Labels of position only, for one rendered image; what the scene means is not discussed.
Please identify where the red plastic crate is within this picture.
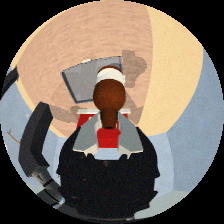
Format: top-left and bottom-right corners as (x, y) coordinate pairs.
(76, 114), (121, 148)

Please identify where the brown bottle with white label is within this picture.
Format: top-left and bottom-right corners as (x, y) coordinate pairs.
(93, 65), (126, 129)

